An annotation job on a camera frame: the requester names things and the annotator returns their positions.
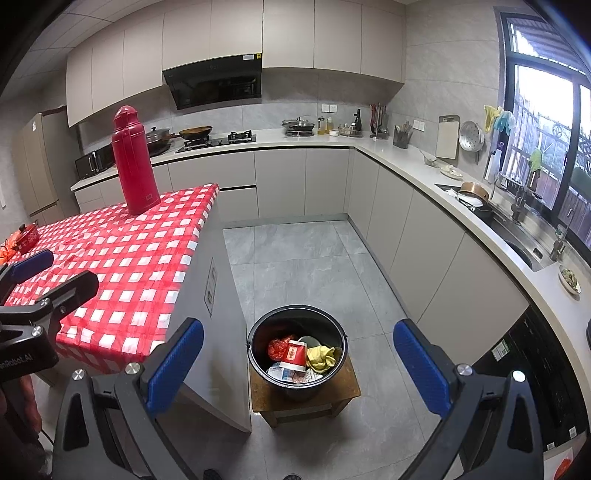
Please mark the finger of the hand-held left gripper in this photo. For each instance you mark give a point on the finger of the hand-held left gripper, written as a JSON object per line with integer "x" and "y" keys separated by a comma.
{"x": 78, "y": 288}
{"x": 32, "y": 265}

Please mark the orange plastic bag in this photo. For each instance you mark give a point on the orange plastic bag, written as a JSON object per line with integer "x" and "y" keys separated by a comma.
{"x": 277, "y": 348}

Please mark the black microwave oven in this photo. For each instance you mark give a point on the black microwave oven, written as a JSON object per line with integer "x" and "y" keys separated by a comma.
{"x": 92, "y": 164}

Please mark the dark wine bottle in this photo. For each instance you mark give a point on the dark wine bottle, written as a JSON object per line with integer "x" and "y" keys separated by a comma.
{"x": 358, "y": 123}

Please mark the beige upper cabinets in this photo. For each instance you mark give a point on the beige upper cabinets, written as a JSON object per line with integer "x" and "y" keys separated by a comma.
{"x": 231, "y": 32}

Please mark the black bucket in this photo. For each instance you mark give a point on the black bucket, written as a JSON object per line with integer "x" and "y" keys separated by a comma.
{"x": 277, "y": 323}

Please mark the black built-in oven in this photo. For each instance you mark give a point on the black built-in oven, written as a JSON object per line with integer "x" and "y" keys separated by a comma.
{"x": 545, "y": 369}

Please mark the white wall socket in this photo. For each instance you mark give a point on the white wall socket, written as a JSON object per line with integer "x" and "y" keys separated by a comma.
{"x": 329, "y": 108}

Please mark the dark framed window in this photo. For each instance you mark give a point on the dark framed window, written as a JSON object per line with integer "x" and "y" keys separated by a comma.
{"x": 545, "y": 115}

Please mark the black range hood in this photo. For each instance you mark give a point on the black range hood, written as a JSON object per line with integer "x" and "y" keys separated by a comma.
{"x": 212, "y": 83}

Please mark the black wok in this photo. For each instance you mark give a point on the black wok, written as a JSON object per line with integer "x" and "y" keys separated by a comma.
{"x": 196, "y": 133}

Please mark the steel condiment tray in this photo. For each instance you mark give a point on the steel condiment tray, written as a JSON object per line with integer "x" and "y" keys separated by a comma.
{"x": 348, "y": 131}

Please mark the grey kitchen island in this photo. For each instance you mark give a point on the grey kitchen island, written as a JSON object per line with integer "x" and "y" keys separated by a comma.
{"x": 226, "y": 323}

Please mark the orange net bag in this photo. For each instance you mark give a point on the orange net bag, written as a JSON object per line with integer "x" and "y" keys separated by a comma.
{"x": 7, "y": 254}

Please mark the red thermos flask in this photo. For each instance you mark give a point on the red thermos flask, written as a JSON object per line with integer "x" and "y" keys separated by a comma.
{"x": 134, "y": 166}

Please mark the yellow hanging glove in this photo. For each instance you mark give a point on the yellow hanging glove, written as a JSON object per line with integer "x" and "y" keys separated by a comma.
{"x": 491, "y": 117}

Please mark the round metal steamer tray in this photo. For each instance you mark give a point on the round metal steamer tray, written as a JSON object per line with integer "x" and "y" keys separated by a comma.
{"x": 471, "y": 136}

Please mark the beige cutting board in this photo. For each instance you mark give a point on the beige cutting board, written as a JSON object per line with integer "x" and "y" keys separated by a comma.
{"x": 447, "y": 138}

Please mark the small red pot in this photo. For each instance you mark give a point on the small red pot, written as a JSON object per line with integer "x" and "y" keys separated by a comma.
{"x": 25, "y": 240}

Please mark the copper pot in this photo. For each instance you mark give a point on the copper pot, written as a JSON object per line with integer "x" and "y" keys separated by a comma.
{"x": 473, "y": 190}

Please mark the red checkered tablecloth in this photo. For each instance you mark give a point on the red checkered tablecloth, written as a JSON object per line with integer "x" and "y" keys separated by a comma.
{"x": 138, "y": 258}

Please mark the white dish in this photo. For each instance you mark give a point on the white dish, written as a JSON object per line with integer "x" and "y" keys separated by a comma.
{"x": 451, "y": 171}

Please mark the black shoe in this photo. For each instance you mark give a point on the black shoe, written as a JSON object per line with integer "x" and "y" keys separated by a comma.
{"x": 211, "y": 475}
{"x": 291, "y": 476}

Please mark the white red milk carton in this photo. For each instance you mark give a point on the white red milk carton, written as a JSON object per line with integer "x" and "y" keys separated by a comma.
{"x": 295, "y": 376}

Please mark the red paper cup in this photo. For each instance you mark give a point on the red paper cup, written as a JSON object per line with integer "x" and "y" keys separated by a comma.
{"x": 293, "y": 355}

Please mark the steel faucet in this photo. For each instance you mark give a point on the steel faucet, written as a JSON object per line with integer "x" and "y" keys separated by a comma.
{"x": 519, "y": 203}

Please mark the black utensil holder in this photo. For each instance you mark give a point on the black utensil holder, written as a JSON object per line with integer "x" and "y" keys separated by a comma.
{"x": 401, "y": 138}

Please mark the black gas stove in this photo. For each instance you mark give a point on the black gas stove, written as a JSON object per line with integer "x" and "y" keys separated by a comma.
{"x": 217, "y": 142}

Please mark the white bowl of food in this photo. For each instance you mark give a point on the white bowl of food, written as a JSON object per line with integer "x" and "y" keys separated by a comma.
{"x": 570, "y": 279}

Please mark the steel sink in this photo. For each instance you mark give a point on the steel sink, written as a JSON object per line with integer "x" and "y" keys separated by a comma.
{"x": 512, "y": 240}

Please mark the yellow cloth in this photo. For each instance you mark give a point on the yellow cloth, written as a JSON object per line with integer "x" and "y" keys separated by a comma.
{"x": 321, "y": 360}

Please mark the beige refrigerator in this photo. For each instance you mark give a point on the beige refrigerator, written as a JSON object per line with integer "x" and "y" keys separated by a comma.
{"x": 41, "y": 161}

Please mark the dark pot with lid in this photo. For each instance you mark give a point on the dark pot with lid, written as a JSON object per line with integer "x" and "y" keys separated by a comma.
{"x": 157, "y": 138}

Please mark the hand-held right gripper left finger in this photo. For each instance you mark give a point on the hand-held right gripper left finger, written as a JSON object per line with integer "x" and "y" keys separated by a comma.
{"x": 178, "y": 364}

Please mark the yellow oil bottle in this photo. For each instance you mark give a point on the yellow oil bottle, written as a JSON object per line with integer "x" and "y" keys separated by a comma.
{"x": 321, "y": 127}
{"x": 329, "y": 127}

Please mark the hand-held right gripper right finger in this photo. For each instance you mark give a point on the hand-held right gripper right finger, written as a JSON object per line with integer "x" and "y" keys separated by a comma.
{"x": 420, "y": 364}

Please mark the blue hanging glove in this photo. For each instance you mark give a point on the blue hanging glove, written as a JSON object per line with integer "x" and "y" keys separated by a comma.
{"x": 504, "y": 122}

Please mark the kitchen utensil rack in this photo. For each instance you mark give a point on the kitchen utensil rack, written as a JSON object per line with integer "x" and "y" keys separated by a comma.
{"x": 378, "y": 122}

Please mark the steel pot with lid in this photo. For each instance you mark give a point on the steel pot with lid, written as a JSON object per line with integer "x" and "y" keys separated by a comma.
{"x": 299, "y": 125}

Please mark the wooden stool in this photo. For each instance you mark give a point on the wooden stool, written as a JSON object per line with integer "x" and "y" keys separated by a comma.
{"x": 341, "y": 392}

